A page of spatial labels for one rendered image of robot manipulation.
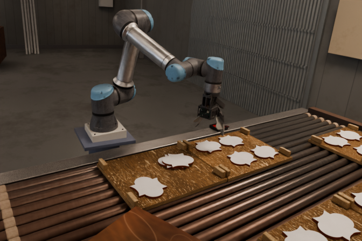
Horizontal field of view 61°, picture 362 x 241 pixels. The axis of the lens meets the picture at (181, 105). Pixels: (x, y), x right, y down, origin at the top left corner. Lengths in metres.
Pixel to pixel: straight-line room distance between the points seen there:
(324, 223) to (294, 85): 3.39
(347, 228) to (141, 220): 0.67
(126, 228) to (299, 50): 3.80
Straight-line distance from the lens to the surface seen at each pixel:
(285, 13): 4.58
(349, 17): 3.90
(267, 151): 1.55
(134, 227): 0.86
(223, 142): 1.57
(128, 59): 1.64
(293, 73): 4.43
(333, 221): 1.19
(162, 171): 1.28
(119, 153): 1.46
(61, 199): 1.19
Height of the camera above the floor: 1.59
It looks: 19 degrees down
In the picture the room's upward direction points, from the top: 4 degrees clockwise
